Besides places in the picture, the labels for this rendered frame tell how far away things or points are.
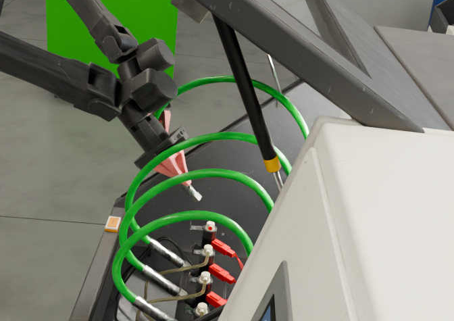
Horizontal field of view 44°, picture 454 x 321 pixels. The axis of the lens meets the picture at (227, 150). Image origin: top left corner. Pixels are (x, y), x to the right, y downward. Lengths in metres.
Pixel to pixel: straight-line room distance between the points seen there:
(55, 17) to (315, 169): 3.90
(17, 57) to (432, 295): 0.76
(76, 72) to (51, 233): 2.11
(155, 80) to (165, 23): 3.38
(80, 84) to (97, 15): 0.33
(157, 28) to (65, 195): 1.62
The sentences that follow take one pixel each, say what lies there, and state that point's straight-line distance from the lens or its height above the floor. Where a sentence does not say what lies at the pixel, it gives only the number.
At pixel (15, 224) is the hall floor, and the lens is 3.16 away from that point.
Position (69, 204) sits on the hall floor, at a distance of 3.29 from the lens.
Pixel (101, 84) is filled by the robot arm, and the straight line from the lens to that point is 1.03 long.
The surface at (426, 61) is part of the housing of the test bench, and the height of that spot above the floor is 1.50.
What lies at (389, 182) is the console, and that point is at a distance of 0.54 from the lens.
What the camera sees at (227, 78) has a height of 1.42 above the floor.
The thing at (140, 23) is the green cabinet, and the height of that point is 0.65.
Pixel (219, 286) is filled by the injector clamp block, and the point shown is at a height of 0.98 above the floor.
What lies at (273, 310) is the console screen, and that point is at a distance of 0.56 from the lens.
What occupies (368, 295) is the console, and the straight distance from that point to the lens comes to 0.41.
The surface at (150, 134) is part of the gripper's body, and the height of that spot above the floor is 1.33.
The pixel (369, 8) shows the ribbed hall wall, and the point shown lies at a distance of 7.90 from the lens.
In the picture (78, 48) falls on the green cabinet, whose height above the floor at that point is 0.43.
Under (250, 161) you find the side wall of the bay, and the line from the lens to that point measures 1.43.
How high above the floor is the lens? 1.79
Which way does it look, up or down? 27 degrees down
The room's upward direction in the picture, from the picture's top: 7 degrees clockwise
